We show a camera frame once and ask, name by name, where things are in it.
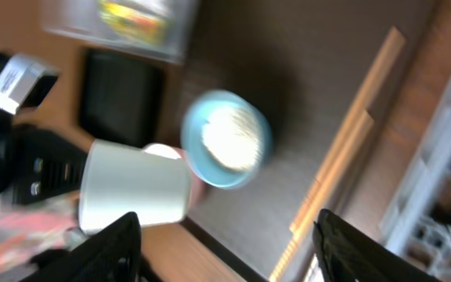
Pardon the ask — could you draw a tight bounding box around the wooden chopstick right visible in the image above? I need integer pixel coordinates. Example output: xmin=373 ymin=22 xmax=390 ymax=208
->
xmin=269 ymin=111 xmax=374 ymax=282

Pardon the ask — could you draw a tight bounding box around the brown serving tray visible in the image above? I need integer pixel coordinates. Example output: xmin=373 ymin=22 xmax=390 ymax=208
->
xmin=160 ymin=0 xmax=434 ymax=281

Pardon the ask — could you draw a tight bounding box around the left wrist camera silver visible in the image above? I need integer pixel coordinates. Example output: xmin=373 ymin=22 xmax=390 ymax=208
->
xmin=0 ymin=53 xmax=60 ymax=115

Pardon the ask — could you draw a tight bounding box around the wooden chopstick left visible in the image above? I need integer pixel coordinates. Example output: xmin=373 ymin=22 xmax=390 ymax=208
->
xmin=290 ymin=27 xmax=406 ymax=234

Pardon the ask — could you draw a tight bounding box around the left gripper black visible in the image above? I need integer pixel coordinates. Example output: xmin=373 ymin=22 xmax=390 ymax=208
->
xmin=0 ymin=52 xmax=87 ymax=205

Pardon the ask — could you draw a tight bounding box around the wooden chopstick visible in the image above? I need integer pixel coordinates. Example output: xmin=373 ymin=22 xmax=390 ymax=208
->
xmin=269 ymin=111 xmax=374 ymax=282
xmin=290 ymin=27 xmax=406 ymax=234

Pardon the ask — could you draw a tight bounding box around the green yellow snack wrapper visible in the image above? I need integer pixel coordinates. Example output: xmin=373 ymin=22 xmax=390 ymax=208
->
xmin=98 ymin=0 xmax=175 ymax=45

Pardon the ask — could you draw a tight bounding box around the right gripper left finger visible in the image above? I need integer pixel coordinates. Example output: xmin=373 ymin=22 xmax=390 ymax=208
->
xmin=22 ymin=212 xmax=141 ymax=282

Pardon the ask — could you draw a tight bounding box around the light blue rice bowl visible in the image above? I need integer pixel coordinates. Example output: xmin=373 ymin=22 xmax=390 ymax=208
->
xmin=180 ymin=89 xmax=272 ymax=190

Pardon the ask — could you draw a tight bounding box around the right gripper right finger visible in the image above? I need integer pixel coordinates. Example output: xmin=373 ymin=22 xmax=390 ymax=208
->
xmin=312 ymin=208 xmax=437 ymax=282

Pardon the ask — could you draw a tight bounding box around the grey dishwasher rack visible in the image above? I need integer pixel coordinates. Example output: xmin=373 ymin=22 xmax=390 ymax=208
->
xmin=380 ymin=78 xmax=451 ymax=281

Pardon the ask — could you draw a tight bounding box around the black plastic tray bin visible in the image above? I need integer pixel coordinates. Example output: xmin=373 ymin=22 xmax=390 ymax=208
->
xmin=78 ymin=49 xmax=164 ymax=148

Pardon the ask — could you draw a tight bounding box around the clear plastic waste bin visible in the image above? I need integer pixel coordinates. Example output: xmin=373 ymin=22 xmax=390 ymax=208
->
xmin=41 ymin=0 xmax=199 ymax=63

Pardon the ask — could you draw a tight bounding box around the white cup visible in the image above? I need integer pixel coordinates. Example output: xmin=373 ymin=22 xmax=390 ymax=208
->
xmin=78 ymin=139 xmax=191 ymax=234

